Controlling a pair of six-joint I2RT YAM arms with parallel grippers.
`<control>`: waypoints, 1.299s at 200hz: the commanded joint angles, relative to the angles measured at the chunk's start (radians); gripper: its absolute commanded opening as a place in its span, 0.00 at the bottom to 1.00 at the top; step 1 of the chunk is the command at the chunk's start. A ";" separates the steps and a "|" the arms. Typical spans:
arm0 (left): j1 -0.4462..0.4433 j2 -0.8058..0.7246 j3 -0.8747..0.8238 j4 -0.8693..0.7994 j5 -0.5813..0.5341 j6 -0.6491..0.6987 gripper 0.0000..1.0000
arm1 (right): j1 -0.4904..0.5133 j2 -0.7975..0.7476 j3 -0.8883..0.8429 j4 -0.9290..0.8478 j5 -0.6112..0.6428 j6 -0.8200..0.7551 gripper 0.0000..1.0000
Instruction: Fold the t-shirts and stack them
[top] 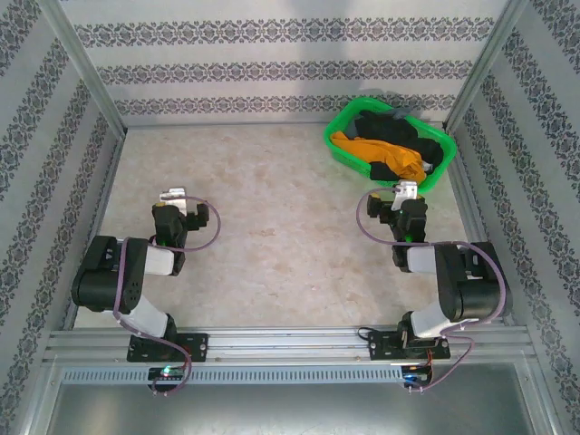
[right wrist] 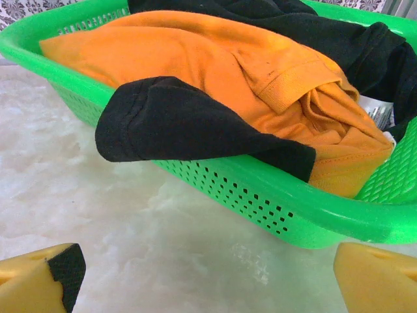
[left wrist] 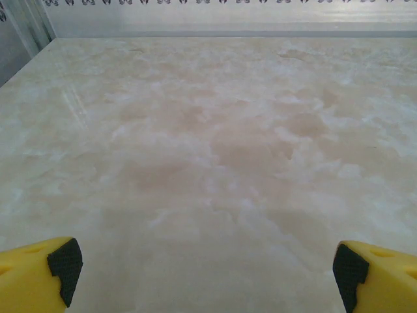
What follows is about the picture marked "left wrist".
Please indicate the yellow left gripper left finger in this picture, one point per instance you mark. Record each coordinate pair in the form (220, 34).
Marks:
(26, 280)

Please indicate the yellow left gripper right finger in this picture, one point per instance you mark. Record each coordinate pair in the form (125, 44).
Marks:
(387, 283)

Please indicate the aluminium frame post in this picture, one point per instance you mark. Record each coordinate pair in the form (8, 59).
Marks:
(36, 29)

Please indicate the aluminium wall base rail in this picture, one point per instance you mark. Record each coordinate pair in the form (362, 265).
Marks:
(228, 34)

